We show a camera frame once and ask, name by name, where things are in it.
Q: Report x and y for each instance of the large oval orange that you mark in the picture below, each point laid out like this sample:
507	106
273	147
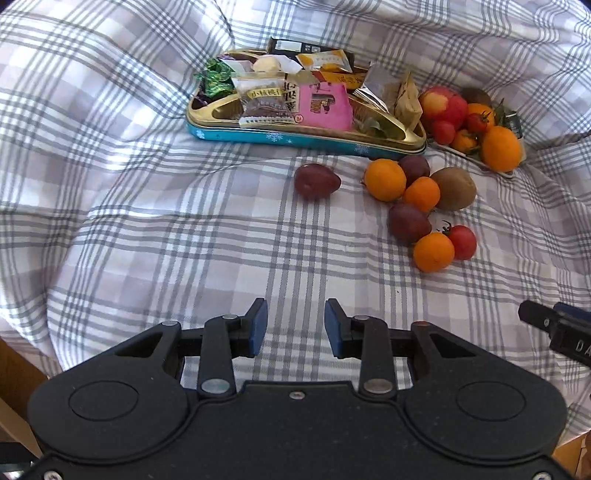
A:
501	148

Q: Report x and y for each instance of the tan paper snack packet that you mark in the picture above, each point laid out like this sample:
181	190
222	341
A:
408	104

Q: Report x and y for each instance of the green citrus leaf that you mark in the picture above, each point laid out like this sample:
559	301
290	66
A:
499	113

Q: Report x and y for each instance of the purple foil candy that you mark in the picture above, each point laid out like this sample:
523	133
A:
227	57

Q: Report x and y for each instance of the large loose orange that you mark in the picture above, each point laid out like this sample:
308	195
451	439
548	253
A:
385	179

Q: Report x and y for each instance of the purple passion fruit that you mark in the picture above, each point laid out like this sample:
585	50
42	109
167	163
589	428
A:
408	223
316	181
414	167

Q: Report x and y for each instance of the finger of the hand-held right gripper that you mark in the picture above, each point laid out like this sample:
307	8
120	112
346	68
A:
534	315
575	313

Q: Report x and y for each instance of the red and yellow apple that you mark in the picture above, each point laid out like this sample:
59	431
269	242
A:
441	106

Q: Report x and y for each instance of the orange snack packet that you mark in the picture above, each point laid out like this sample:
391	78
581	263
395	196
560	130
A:
346	79

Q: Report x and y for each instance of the red cherry tomato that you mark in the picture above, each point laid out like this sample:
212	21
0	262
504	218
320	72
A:
475	123
462	242
443	132

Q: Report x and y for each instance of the grey plaid blanket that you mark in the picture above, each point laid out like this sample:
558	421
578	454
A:
138	207

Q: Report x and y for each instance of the blue and gold tin tray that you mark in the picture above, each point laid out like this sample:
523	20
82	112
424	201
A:
318	141

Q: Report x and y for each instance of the white wrapped candy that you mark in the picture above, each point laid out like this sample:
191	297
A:
268	63

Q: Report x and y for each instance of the black and white snack packet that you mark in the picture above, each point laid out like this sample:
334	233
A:
291	94

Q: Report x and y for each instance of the yellow and white snack packet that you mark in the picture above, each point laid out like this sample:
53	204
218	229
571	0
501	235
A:
323	60

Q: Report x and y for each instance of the dark green small packet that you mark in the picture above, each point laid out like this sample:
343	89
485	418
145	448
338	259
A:
513	124

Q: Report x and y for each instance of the brown wooden board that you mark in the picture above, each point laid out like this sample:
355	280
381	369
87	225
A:
18	378

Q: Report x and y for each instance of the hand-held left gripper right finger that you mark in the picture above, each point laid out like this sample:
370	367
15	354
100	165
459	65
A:
332	328

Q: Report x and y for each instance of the pink snack packet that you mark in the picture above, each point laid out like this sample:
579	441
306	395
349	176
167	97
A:
325	107

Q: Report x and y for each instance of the brown kiwi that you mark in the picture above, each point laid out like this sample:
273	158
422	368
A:
478	95
456	188

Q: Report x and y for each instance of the clear packet with dark snack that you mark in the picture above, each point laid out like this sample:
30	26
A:
263	104

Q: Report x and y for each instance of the green foil candy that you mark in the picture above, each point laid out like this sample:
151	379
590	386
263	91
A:
214	78

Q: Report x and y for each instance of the silver foil packet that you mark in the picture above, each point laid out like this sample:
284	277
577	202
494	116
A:
378	85

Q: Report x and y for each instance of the white fruit plate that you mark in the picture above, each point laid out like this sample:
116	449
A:
445	147

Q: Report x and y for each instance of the small mandarin orange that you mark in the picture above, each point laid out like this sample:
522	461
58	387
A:
433	252
421	194
480	110
464	141

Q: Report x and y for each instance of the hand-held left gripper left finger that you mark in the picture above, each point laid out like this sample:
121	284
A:
258	328

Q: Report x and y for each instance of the green leaf print packet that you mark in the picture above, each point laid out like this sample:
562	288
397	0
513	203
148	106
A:
376	127

